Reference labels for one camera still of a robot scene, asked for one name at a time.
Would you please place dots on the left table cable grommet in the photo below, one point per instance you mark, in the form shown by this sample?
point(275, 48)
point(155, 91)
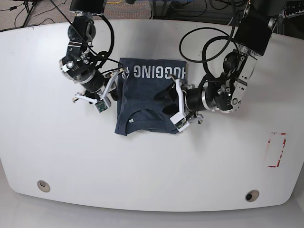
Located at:
point(43, 186)

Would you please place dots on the dark blue t-shirt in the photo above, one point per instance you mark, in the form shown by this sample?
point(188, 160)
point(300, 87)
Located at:
point(136, 88)

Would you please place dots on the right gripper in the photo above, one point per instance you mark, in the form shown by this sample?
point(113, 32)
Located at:
point(94, 82)

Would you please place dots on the red tape rectangle marking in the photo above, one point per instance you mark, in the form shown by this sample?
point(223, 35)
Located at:
point(275, 149)

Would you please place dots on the table cable grommet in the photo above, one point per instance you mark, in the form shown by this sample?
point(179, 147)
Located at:
point(43, 186)
point(252, 195)

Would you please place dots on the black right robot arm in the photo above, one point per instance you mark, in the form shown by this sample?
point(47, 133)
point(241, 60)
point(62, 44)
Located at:
point(81, 64)

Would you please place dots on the aluminium frame stand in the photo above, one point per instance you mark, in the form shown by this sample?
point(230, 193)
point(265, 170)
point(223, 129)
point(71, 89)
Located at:
point(159, 8)

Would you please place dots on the right table cable grommet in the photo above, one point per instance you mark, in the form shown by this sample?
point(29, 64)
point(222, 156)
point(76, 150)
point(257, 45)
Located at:
point(252, 195)

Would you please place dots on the black tripod leg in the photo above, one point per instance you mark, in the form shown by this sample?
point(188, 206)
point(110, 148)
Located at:
point(29, 7)

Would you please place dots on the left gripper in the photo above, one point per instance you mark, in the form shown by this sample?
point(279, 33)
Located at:
point(193, 99)

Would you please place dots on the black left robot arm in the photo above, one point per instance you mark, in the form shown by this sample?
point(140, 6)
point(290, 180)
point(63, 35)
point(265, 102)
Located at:
point(225, 92)

